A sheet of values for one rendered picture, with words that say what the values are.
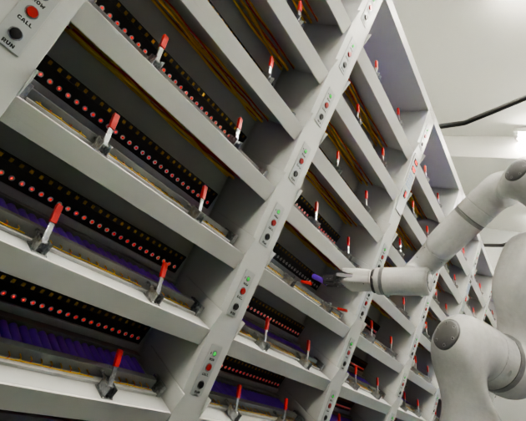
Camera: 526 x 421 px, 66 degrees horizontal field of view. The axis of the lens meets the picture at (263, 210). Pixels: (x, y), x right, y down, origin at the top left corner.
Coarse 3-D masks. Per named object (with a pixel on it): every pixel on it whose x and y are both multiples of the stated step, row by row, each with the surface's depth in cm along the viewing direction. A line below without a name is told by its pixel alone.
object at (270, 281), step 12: (276, 264) 142; (264, 276) 110; (276, 276) 115; (276, 288) 116; (288, 288) 119; (312, 288) 161; (288, 300) 121; (300, 300) 125; (324, 300) 163; (312, 312) 132; (324, 312) 136; (348, 312) 155; (324, 324) 139; (336, 324) 144; (348, 324) 152
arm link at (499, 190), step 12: (516, 168) 87; (492, 180) 103; (504, 180) 89; (516, 180) 87; (480, 192) 105; (492, 192) 102; (504, 192) 91; (516, 192) 88; (468, 204) 107; (480, 204) 105; (492, 204) 103; (504, 204) 99; (468, 216) 106; (480, 216) 105; (492, 216) 105
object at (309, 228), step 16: (304, 208) 149; (288, 224) 138; (304, 224) 121; (320, 224) 127; (304, 240) 146; (320, 240) 129; (336, 240) 169; (320, 256) 154; (336, 256) 138; (352, 256) 146
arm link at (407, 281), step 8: (384, 272) 122; (392, 272) 120; (400, 272) 119; (408, 272) 117; (416, 272) 116; (424, 272) 115; (384, 280) 120; (392, 280) 119; (400, 280) 118; (408, 280) 116; (416, 280) 115; (424, 280) 114; (384, 288) 121; (392, 288) 119; (400, 288) 118; (408, 288) 117; (416, 288) 115; (424, 288) 114
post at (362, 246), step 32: (416, 128) 179; (384, 160) 180; (384, 192) 172; (352, 224) 173; (384, 256) 166; (320, 288) 167; (320, 352) 154; (352, 352) 156; (288, 384) 154; (320, 416) 143
